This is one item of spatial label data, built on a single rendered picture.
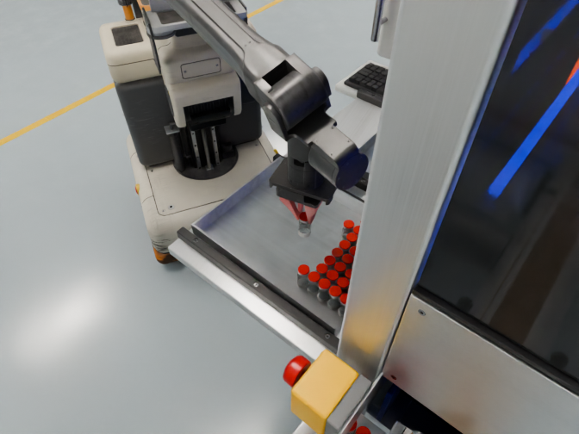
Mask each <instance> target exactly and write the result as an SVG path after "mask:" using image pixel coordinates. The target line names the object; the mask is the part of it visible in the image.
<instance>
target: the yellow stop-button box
mask: <svg viewBox="0 0 579 434"><path fill-rule="evenodd" d="M371 385H372V382H371V381H370V380H368V379H367V378H366V377H364V376H363V375H358V372H357V371H356V370H355V369H353V368H352V367H350V366H349V365H348V364H346V363H345V362H343V361H342V360H341V359H339V358H338V357H337V356H335V355H334V354H333V353H332V352H331V351H329V350H324V351H322V352H321V353H320V355H319V356H318V357H317V358H316V359H315V361H314V362H313V363H312V365H311V366H310V367H309V368H308V370H307V371H306V372H305V373H304V375H303V376H302V377H301V378H300V380H299V381H298V382H297V383H296V384H295V385H294V386H293V387H292V389H291V411H292V412H293V413H294V414H295V415H296V416H297V417H298V418H299V419H301V420H302V421H303V422H304V423H305V424H306V425H308V426H309V427H310V428H311V429H313V430H314V431H315V432H316V433H317V434H339V431H340V430H341V429H342V427H343V426H344V424H345V423H346V421H347V420H348V419H349V418H350V416H351V415H352V413H353V412H354V410H355V409H356V407H357V406H358V404H359V403H360V401H361V400H362V399H363V397H364V396H365V395H366V393H367V392H368V390H369V389H370V387H371Z"/></svg>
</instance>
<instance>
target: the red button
mask: <svg viewBox="0 0 579 434"><path fill-rule="evenodd" d="M310 366H311V362H310V361H309V360H308V359H307V358H305V357H304V356H296V357H294V358H293V359H291V360H290V361H289V363H288V364H287V366H286V367H285V370H284V372H283V379H284V381H285V382H286V383H287V384H288V385H290V386H291V387H293V386H294V385H295V384H296V383H297V382H298V381H299V380H300V378H301V377H302V376H303V375H304V373H305V372H306V371H307V370H308V368H309V367H310Z"/></svg>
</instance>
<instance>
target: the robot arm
mask: <svg viewBox="0 0 579 434"><path fill-rule="evenodd" d="M165 1H166V2H167V3H168V4H169V5H170V6H171V7H172V8H173V9H174V10H175V11H176V12H177V13H178V14H179V15H180V16H181V17H182V18H183V19H184V20H185V21H186V22H187V23H188V24H189V25H190V26H191V27H192V28H193V29H194V30H195V31H196V32H197V33H198V34H199V35H200V36H201V37H202V38H203V39H204V40H205V41H206V42H207V43H208V44H209V45H210V46H211V47H212V48H213V49H214V50H215V51H216V52H217V53H218V54H219V55H220V56H221V57H222V58H223V59H224V60H225V61H226V62H227V63H228V64H229V65H230V66H231V67H232V68H233V69H234V70H235V71H236V72H237V73H238V75H239V76H240V77H241V79H242V80H243V82H244V83H245V85H246V87H247V89H248V91H249V93H250V95H251V96H252V97H253V98H254V99H255V100H256V101H257V102H258V103H259V104H260V106H261V109H263V110H264V113H265V116H266V118H267V121H268V122H269V124H270V126H271V129H272V130H273V131H274V132H275V133H276V134H278V135H279V136H280V137H281V138H282V139H283V140H285V141H286V142H287V149H288V157H286V158H284V159H283V161H282V162H281V164H280V165H279V166H278V167H277V169H276V170H275V171H274V173H273V174H272V176H271V177H270V179H269V185H270V188H272V186H277V187H276V192H277V196H279V200H280V201H281V202H282V203H283V204H284V205H285V206H286V207H287V208H288V209H289V210H290V211H291V213H292V214H293V215H294V216H295V217H296V219H297V220H299V215H300V213H302V210H303V205H305V211H306V215H307V219H308V223H309V224H311V223H312V222H313V220H314V217H315V215H316V212H317V210H318V208H319V206H320V205H321V203H322V202H325V203H326V205H329V204H330V203H331V201H332V199H333V194H334V193H335V191H336V189H339V190H346V189H349V188H351V187H352V186H354V185H355V184H356V183H357V182H358V181H359V180H360V179H361V178H362V177H363V175H364V174H365V172H366V170H367V167H368V163H369V160H368V158H367V156H366V155H365V154H363V153H362V152H361V151H360V150H359V149H358V147H357V145H356V144H355V143H354V142H353V141H352V140H351V139H349V138H348V137H347V136H346V135H345V134H343V133H342V132H341V131H340V130H339V129H338V128H337V127H336V126H337V125H338V124H337V121H336V120H335V119H334V118H333V117H331V116H330V115H328V114H327V113H326V111H327V110H328V109H329V108H330V107H332V106H331V103H330V99H329V97H330V96H331V95H332V92H331V89H330V85H329V82H328V79H327V76H326V75H325V73H324V72H323V71H322V70H321V69H320V68H319V67H317V66H315V67H313V68H311V67H310V66H308V65H307V64H306V63H305V62H304V61H303V60H302V59H301V58H299V57H298V56H297V55H296V54H295V53H292V54H291V55H289V54H288V53H287V52H285V51H284V50H283V49H282V48H281V47H280V46H279V45H276V44H273V43H271V42H269V41H268V40H267V39H265V38H264V37H262V36H261V35H259V34H258V33H257V32H255V31H254V30H253V29H252V28H251V27H250V26H248V25H247V24H246V23H245V22H244V21H243V20H242V19H241V18H240V17H239V16H238V15H236V14H235V13H234V12H233V11H232V10H231V9H230V8H229V7H228V6H227V5H226V4H225V3H224V2H222V0H165ZM295 202H297V203H298V209H297V207H296V204H295Z"/></svg>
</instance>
